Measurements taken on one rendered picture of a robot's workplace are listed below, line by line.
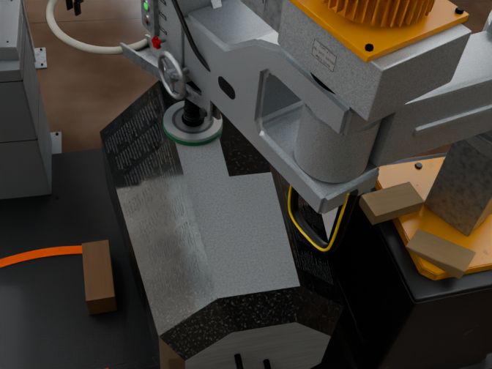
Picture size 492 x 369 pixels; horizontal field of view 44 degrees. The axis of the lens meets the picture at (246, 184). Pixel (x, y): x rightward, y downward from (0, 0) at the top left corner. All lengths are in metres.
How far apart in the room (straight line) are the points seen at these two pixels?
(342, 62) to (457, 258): 1.05
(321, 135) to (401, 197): 0.82
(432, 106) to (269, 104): 0.41
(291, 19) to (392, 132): 0.39
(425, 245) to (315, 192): 0.69
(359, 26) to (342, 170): 0.42
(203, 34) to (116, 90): 2.06
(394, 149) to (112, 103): 2.36
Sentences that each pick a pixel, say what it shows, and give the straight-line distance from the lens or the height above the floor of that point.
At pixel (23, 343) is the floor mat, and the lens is 2.77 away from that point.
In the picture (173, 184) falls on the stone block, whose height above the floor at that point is 0.83.
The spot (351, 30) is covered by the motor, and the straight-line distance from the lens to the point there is 1.21.
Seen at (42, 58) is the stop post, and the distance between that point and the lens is 4.03.
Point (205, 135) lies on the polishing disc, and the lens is 2.18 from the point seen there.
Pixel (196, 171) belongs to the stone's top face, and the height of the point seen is 0.87.
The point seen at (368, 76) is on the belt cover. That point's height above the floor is 1.71.
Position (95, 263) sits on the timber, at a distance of 2.78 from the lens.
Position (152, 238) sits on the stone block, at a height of 0.73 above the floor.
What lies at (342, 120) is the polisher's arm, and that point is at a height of 1.54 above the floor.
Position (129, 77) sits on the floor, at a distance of 3.84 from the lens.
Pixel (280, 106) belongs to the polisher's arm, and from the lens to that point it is 1.66.
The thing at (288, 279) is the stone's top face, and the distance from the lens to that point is 1.86.
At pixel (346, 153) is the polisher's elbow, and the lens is 1.46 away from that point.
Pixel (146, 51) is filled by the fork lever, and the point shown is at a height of 0.94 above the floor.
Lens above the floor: 2.42
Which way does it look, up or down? 49 degrees down
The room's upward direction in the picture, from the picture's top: 7 degrees clockwise
